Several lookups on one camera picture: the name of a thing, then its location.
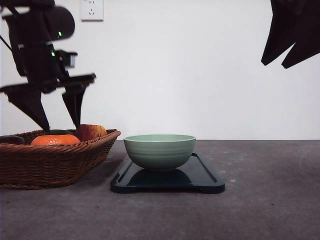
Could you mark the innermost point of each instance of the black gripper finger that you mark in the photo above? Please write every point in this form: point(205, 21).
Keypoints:
point(307, 40)
point(29, 98)
point(282, 33)
point(74, 93)

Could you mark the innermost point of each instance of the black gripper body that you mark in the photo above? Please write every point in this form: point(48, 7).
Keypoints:
point(35, 57)

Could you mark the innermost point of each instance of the green ceramic bowl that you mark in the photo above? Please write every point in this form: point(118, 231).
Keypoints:
point(159, 152)

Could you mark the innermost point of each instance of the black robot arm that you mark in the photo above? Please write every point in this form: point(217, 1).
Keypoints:
point(61, 23)

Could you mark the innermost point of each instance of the brown wicker basket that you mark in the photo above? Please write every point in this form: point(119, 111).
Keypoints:
point(34, 166)

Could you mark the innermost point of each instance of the green fruit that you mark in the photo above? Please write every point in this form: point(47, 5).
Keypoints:
point(59, 132)

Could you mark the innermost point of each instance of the red yellow apple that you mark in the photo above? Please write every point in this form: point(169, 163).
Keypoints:
point(87, 132)

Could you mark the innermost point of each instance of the orange mandarin fruit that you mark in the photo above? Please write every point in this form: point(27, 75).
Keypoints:
point(55, 140)

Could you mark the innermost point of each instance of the dark purple fruit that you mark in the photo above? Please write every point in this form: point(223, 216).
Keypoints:
point(11, 139)

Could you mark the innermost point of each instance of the dark rectangular tray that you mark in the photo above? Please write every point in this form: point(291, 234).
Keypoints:
point(193, 176)

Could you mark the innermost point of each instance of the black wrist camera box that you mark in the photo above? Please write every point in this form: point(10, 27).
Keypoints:
point(67, 59)

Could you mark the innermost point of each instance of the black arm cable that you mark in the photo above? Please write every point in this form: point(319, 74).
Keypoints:
point(6, 43)

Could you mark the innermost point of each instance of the white wall socket left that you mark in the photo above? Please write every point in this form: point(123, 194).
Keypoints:
point(91, 11)

